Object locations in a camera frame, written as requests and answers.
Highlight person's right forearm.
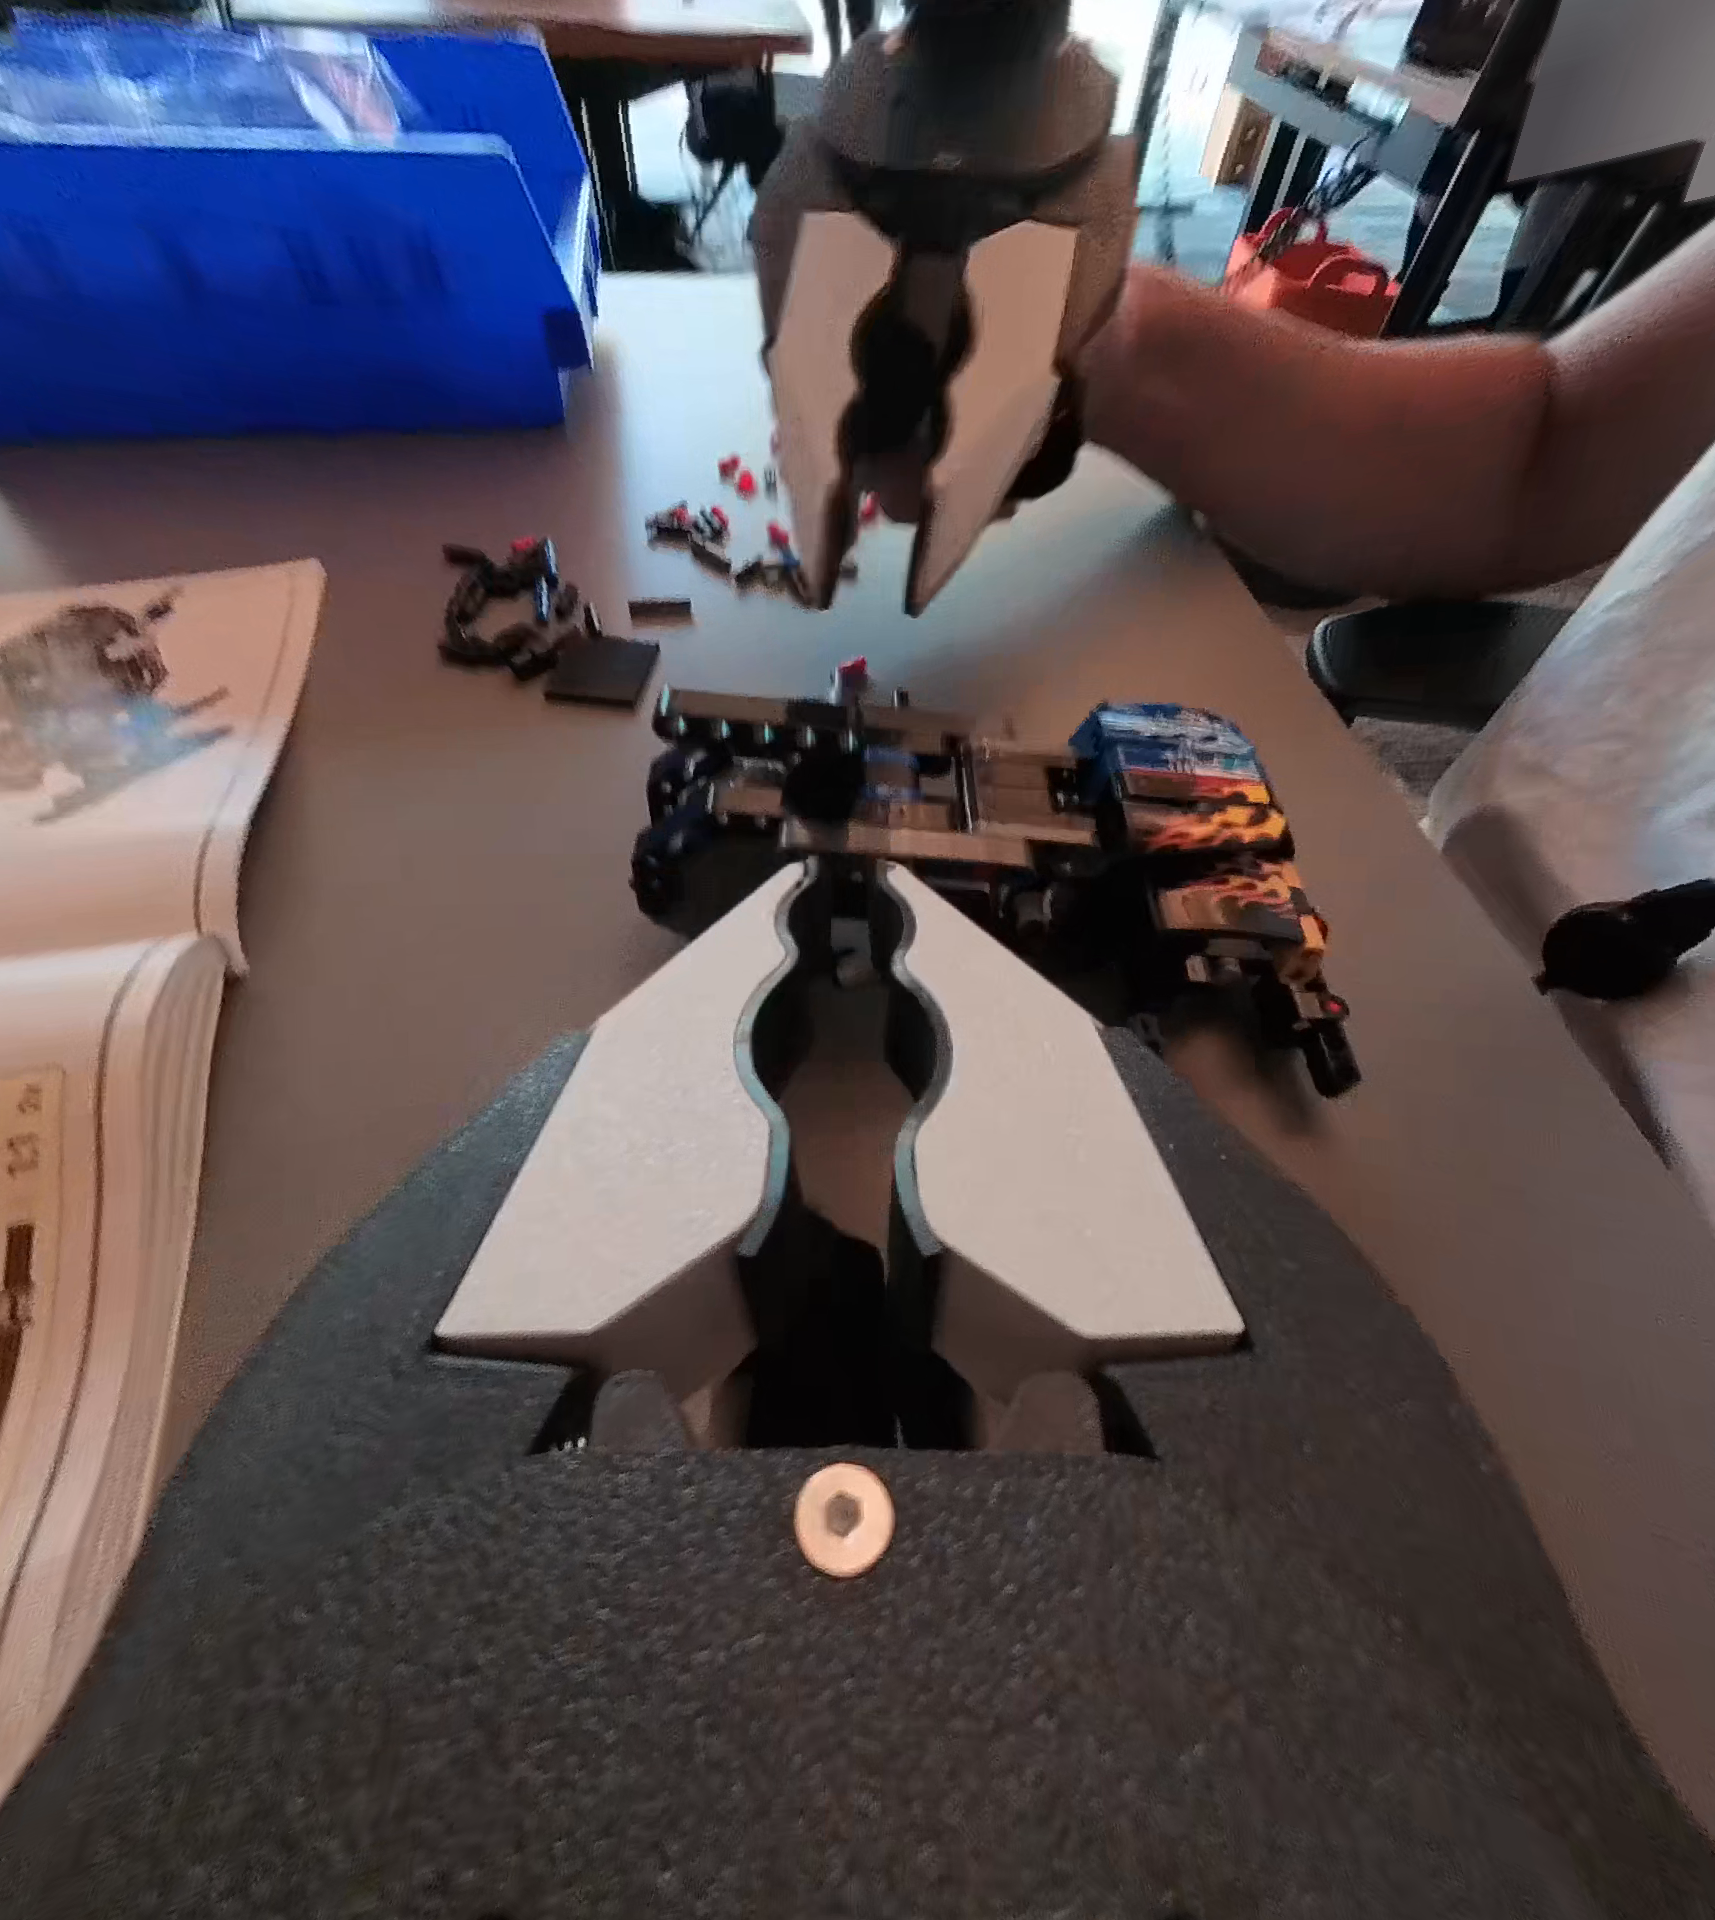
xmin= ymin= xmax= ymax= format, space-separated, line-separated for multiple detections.
xmin=1083 ymin=263 xmax=1715 ymax=602

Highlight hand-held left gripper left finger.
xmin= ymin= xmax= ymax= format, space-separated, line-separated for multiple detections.
xmin=432 ymin=860 xmax=802 ymax=1449

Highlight blue plastic bin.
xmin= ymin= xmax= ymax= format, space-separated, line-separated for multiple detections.
xmin=0 ymin=14 xmax=605 ymax=448

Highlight lego truck model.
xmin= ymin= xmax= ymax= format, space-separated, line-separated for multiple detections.
xmin=628 ymin=683 xmax=1367 ymax=1100

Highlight clear plastic bags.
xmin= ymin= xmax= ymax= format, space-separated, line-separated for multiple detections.
xmin=0 ymin=0 xmax=439 ymax=144

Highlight black lego liftarm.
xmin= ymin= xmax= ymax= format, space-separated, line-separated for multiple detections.
xmin=655 ymin=688 xmax=873 ymax=761

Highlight black flat lego panel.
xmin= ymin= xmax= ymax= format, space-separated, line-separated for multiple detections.
xmin=543 ymin=631 xmax=663 ymax=708

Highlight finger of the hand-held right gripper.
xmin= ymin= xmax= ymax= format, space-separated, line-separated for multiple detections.
xmin=904 ymin=224 xmax=1106 ymax=617
xmin=763 ymin=206 xmax=919 ymax=616

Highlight red lego pins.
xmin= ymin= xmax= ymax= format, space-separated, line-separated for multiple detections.
xmin=644 ymin=452 xmax=887 ymax=602

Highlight open instruction booklet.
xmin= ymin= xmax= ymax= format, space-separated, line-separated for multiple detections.
xmin=0 ymin=559 xmax=329 ymax=1907

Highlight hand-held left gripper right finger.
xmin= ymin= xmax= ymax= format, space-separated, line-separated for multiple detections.
xmin=880 ymin=865 xmax=1250 ymax=1449

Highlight small red container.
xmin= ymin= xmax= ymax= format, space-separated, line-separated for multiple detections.
xmin=1224 ymin=206 xmax=1398 ymax=346

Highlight black strap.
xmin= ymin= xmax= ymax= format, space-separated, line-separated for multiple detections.
xmin=1533 ymin=811 xmax=1715 ymax=1006

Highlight black mesh office chair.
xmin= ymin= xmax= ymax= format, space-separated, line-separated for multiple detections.
xmin=1305 ymin=599 xmax=1578 ymax=730

